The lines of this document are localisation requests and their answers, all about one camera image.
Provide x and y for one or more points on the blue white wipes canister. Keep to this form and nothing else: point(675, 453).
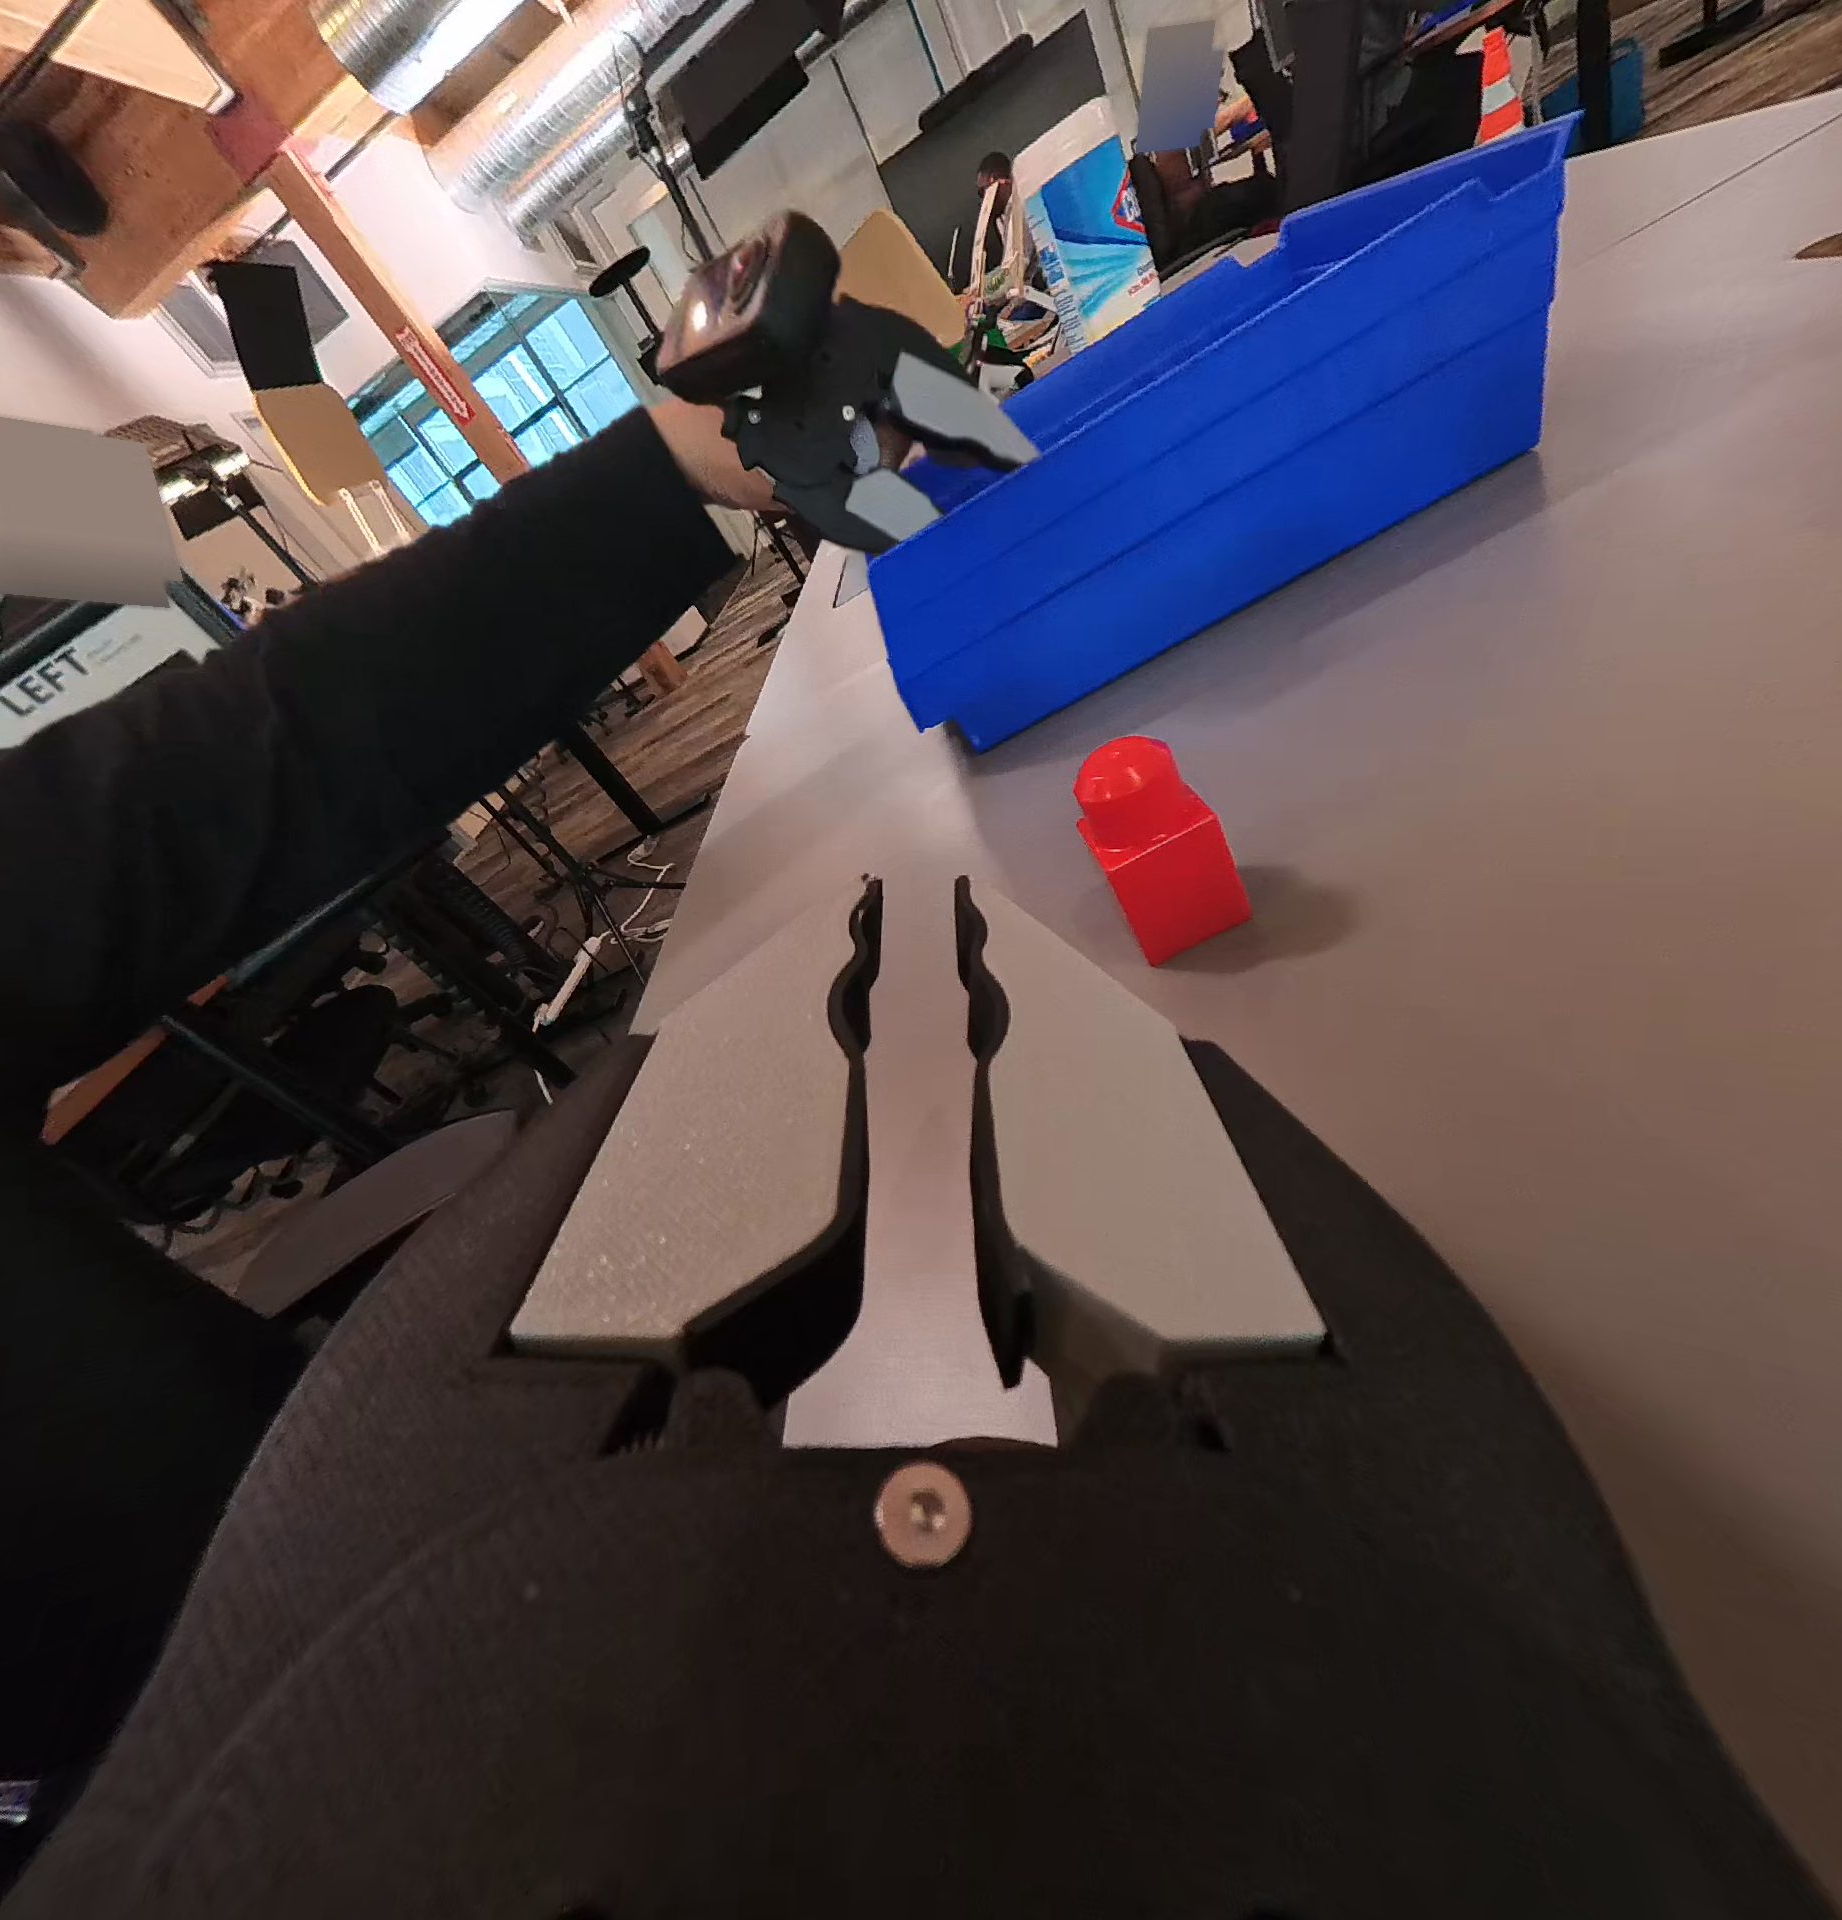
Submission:
point(1097, 210)

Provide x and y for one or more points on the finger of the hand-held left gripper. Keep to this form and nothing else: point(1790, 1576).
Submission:
point(886, 504)
point(967, 413)

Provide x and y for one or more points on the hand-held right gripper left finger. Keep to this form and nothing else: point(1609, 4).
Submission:
point(683, 1200)

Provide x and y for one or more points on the orange traffic cone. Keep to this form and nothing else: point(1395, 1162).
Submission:
point(1501, 90)

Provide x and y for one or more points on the person's left hand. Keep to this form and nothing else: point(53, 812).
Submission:
point(712, 451)

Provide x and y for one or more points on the red mega block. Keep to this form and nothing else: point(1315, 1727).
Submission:
point(1168, 871)

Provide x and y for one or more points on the blue plastic bin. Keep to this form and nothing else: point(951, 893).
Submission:
point(1252, 451)

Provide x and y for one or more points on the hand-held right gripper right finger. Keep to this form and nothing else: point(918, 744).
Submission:
point(1146, 1200)

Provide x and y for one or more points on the person's left forearm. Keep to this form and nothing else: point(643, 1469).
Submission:
point(352, 751)

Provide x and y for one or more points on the framed marker sign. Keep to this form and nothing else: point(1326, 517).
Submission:
point(83, 677)

